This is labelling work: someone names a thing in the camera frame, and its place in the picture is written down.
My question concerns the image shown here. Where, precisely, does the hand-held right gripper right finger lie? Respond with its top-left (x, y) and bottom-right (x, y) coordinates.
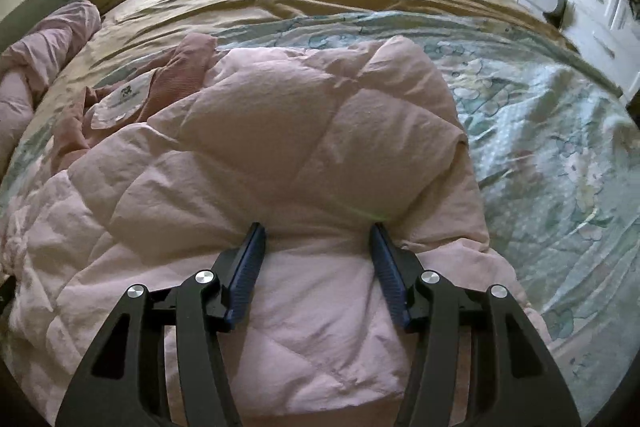
top-left (368, 223), bottom-right (583, 427)

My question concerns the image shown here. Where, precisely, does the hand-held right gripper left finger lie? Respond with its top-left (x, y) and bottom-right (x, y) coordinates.
top-left (54, 222), bottom-right (267, 427)

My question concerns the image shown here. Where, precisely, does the pink quilted duvet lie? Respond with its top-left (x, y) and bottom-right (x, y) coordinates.
top-left (0, 35), bottom-right (552, 427)

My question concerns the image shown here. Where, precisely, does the green floral blanket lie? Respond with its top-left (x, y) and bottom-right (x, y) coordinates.
top-left (0, 9), bottom-right (640, 410)

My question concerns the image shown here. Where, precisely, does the pink ribbed garment white label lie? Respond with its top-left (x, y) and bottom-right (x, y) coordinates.
top-left (50, 32), bottom-right (219, 168)

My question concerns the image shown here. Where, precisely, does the pink pillow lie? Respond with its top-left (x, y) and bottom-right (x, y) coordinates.
top-left (0, 0), bottom-right (102, 158)

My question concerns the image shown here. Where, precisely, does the white drawer cabinet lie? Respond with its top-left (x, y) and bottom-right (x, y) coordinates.
top-left (556, 0), bottom-right (640, 104)

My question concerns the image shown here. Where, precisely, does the green headboard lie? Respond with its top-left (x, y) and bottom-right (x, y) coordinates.
top-left (0, 0), bottom-right (84, 54)

